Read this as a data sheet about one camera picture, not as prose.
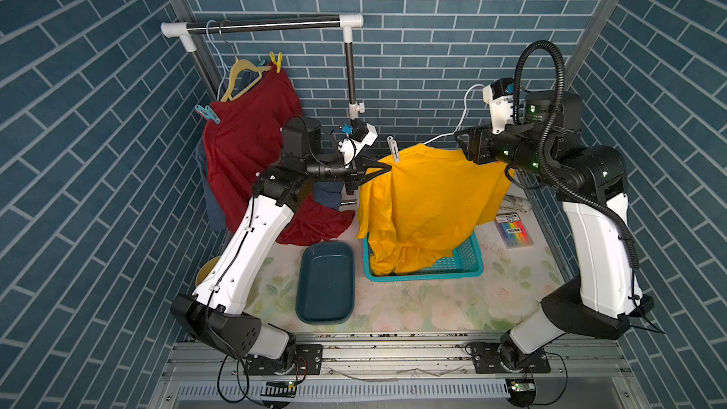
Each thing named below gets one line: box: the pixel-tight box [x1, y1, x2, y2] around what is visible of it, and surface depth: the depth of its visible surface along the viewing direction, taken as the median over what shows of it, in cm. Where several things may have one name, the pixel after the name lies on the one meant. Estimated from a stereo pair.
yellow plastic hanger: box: [220, 57, 273, 103], surface depth 67 cm
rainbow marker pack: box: [494, 212, 535, 249], surface depth 101 cm
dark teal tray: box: [295, 240, 355, 326], surface depth 86 cm
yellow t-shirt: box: [355, 143, 515, 275], surface depth 74 cm
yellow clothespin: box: [269, 51, 284, 73], surface depth 84 cm
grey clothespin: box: [386, 134, 401, 163], surface depth 58 cm
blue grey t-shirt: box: [195, 135, 229, 232], surface depth 66 cm
